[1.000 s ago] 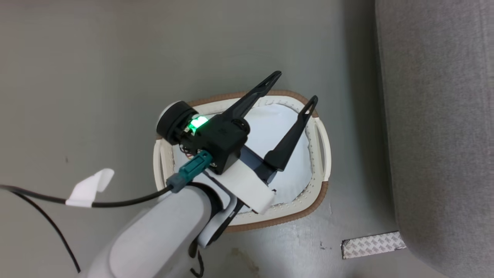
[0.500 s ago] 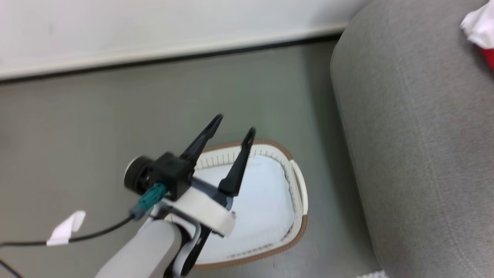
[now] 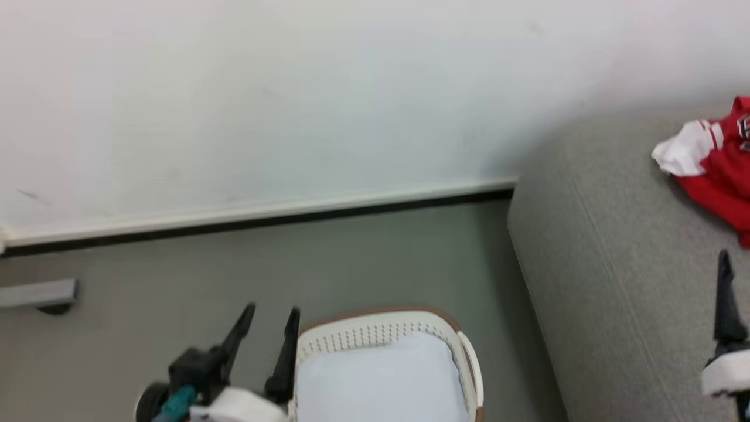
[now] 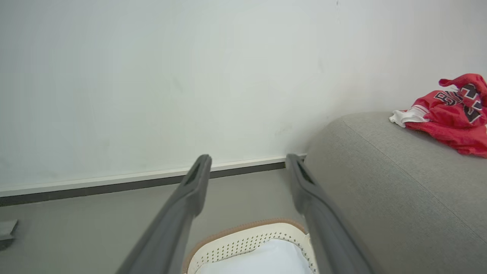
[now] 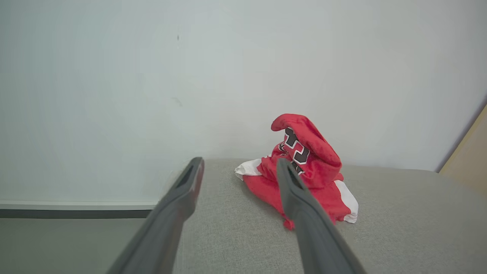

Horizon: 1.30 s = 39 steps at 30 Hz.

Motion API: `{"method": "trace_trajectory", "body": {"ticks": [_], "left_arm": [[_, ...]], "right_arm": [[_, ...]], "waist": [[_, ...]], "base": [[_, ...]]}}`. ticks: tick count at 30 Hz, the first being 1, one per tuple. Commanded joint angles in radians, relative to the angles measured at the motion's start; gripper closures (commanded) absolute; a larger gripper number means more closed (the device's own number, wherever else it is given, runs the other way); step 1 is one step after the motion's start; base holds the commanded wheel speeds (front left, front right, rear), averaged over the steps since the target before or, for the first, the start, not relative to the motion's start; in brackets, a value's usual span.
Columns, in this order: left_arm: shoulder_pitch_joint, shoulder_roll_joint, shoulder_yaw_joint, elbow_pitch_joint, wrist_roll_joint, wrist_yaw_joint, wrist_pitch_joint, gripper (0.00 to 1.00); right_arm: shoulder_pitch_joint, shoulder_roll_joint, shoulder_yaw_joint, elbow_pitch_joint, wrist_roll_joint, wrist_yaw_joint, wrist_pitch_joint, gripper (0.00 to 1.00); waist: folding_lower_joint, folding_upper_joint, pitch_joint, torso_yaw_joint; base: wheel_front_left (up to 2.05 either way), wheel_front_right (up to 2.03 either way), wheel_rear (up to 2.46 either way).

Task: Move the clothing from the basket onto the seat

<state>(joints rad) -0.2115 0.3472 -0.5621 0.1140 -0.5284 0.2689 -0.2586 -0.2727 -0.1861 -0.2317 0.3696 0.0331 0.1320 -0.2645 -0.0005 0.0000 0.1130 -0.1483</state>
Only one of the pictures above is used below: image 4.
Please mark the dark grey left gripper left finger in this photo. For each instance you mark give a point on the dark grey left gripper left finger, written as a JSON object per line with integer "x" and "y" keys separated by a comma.
{"x": 171, "y": 224}

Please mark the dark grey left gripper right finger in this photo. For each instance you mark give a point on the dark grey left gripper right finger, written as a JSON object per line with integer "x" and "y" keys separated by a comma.
{"x": 327, "y": 236}

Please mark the red basketball jersey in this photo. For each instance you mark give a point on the red basketball jersey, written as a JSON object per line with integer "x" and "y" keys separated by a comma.
{"x": 449, "y": 114}

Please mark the cream perforated laundry basket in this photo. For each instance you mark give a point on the cream perforated laundry basket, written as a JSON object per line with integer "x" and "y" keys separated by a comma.
{"x": 243, "y": 232}

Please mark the white garment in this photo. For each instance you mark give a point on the white garment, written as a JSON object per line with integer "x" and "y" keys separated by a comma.
{"x": 262, "y": 260}

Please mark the white and black baseboard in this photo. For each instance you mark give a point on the white and black baseboard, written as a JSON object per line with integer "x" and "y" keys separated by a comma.
{"x": 114, "y": 180}

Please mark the grey fabric sofa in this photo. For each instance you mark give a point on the grey fabric sofa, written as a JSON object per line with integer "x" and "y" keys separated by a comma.
{"x": 399, "y": 190}

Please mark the grey metal floor bracket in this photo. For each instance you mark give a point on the grey metal floor bracket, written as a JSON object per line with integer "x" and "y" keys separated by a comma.
{"x": 7, "y": 230}

